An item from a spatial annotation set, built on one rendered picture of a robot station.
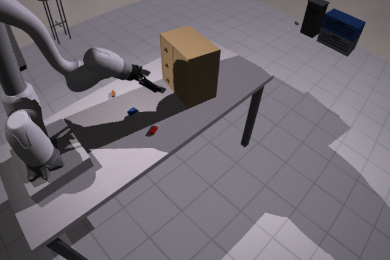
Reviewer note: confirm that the dark blue nine-volt battery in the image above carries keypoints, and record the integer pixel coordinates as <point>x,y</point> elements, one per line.
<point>132,111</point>

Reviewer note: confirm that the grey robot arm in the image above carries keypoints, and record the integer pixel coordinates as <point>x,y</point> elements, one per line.
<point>25,133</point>

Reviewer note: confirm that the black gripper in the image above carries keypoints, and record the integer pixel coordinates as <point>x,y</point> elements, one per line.
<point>145,82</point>

